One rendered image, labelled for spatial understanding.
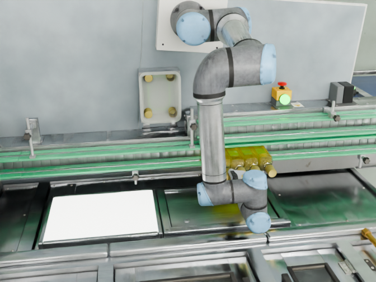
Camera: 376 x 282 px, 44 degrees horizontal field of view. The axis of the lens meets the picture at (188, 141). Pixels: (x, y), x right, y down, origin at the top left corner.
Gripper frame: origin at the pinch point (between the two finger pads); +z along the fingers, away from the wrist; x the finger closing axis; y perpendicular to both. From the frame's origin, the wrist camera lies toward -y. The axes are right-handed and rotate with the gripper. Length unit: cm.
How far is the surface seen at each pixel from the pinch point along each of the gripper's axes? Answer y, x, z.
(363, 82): 89, 13, 70
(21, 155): -80, 4, 24
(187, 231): -18.6, -12.5, -16.1
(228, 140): 4.0, 6.1, 19.9
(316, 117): 42.8, 13.2, 21.9
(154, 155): -26.5, -1.6, 27.9
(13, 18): -79, 56, 41
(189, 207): -15.1, -12.6, 0.8
